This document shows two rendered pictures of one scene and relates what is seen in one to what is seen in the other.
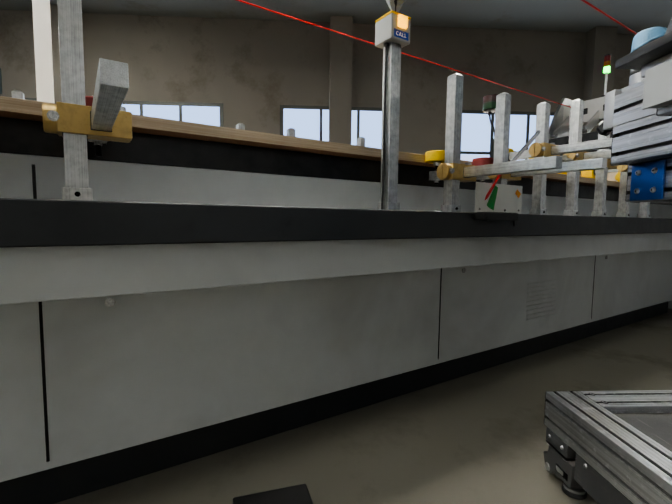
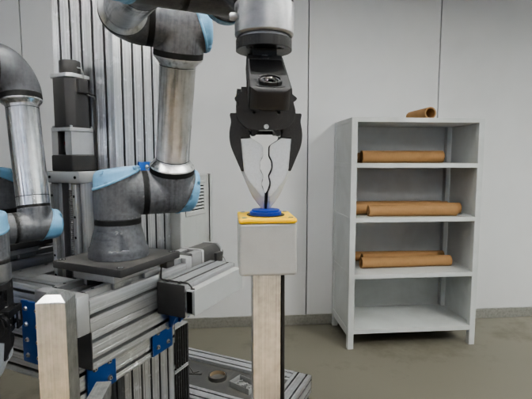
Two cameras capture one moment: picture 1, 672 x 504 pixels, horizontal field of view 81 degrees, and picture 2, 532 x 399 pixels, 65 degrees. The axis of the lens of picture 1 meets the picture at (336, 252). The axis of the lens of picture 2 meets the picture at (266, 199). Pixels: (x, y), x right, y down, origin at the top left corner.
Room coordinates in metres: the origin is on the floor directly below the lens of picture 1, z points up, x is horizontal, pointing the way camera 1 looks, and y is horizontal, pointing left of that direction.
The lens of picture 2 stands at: (1.60, 0.10, 1.29)
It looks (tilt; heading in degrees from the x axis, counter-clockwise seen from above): 6 degrees down; 208
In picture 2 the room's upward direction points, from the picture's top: straight up
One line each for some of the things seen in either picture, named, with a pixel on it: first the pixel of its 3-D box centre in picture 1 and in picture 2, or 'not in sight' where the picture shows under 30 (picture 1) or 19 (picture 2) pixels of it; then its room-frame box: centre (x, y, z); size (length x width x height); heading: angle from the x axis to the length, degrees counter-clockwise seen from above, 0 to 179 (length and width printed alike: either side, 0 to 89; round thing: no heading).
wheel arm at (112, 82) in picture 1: (103, 114); not in sight; (0.67, 0.38, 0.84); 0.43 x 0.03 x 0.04; 33
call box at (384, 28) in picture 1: (392, 33); (265, 244); (1.13, -0.15, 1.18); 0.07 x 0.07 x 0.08; 33
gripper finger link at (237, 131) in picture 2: not in sight; (248, 136); (1.14, -0.17, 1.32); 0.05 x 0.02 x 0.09; 123
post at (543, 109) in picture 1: (540, 166); not in sight; (1.55, -0.78, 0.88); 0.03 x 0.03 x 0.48; 33
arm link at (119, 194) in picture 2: not in sight; (119, 191); (0.82, -0.74, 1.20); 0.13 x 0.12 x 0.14; 142
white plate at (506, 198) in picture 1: (500, 198); not in sight; (1.38, -0.56, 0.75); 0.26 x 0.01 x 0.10; 123
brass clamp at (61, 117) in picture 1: (89, 123); not in sight; (0.74, 0.45, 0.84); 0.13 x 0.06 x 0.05; 123
